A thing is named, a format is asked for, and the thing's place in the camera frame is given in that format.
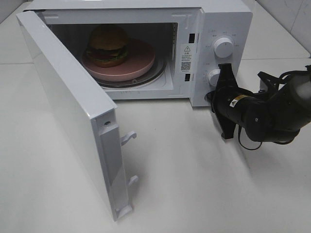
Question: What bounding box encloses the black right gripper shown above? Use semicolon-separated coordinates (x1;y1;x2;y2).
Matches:
209;63;253;139

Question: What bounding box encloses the white microwave knob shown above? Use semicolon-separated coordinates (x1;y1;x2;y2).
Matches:
207;69;221;87
213;37;234;58

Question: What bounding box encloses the pink round plate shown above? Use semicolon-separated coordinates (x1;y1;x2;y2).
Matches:
81;38;156;82

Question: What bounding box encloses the burger with lettuce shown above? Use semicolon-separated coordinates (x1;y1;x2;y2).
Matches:
85;24;129;68

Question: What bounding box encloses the white microwave door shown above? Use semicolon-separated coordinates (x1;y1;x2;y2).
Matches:
17;11;138;221

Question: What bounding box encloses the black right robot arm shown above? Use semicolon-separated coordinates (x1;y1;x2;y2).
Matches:
206;63;311;145

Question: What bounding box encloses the white warning label sticker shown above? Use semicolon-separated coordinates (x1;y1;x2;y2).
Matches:
179;43;195;72

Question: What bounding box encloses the white microwave oven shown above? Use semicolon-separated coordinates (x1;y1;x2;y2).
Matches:
23;0;252;107

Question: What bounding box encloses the glass microwave turntable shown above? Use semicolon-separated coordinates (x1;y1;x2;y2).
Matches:
94;58;166;88

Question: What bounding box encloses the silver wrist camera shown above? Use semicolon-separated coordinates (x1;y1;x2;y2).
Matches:
258;71;275;92

